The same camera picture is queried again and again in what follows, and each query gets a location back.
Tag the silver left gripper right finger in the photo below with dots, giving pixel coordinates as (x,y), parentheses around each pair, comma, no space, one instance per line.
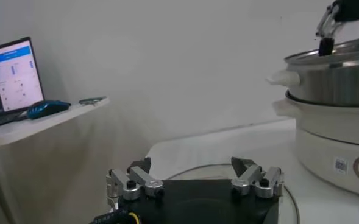
(249,179)

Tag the white electric cooker pot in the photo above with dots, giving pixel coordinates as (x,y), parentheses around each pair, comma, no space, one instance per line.
(328,137)

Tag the blue computer mouse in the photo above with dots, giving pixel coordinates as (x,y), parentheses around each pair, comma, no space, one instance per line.
(46,109)

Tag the black laptop computer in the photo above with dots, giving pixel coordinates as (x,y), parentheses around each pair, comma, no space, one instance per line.
(14,76)

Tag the round glass pot lid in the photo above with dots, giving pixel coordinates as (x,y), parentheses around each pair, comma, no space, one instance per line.
(215,172)

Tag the stainless steel steamer basket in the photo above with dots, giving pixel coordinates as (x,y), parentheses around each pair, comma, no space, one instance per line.
(334,82)

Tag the white side table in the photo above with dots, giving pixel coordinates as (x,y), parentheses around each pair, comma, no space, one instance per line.
(30,158)

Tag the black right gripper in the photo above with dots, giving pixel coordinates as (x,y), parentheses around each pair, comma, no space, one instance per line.
(353,9)

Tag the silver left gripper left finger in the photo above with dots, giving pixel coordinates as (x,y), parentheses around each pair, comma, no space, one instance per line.
(136,182)

